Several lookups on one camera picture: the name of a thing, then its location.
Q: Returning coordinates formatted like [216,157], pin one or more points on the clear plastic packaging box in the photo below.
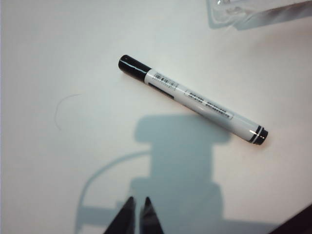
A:
[224,14]

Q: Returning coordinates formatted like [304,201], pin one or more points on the thin hair strand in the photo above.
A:
[57,109]

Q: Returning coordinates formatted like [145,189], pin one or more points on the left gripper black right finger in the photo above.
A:
[150,219]

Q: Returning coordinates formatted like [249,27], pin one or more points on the white marker with black cap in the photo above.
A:
[195,102]

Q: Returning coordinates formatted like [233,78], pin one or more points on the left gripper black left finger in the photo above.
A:
[123,219]

